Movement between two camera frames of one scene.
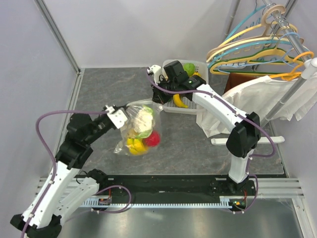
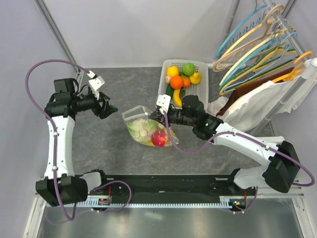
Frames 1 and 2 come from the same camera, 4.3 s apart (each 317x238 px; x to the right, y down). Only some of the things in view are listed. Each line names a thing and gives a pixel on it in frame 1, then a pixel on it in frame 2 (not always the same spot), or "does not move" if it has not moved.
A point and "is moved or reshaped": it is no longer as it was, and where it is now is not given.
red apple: x=153 y=140 is moved or reshaped
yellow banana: x=178 y=101 does not move
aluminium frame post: x=50 y=21 does not move
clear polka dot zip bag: x=140 y=134 is moved or reshaped
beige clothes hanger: x=267 y=22 -> x=248 y=51
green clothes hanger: x=271 y=49 -> x=278 y=53
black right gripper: x=158 y=96 -> x=158 y=115
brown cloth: x=235 y=79 -> x=262 y=80
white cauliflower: x=142 y=122 is moved or reshaped
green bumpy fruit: x=189 y=68 does not move
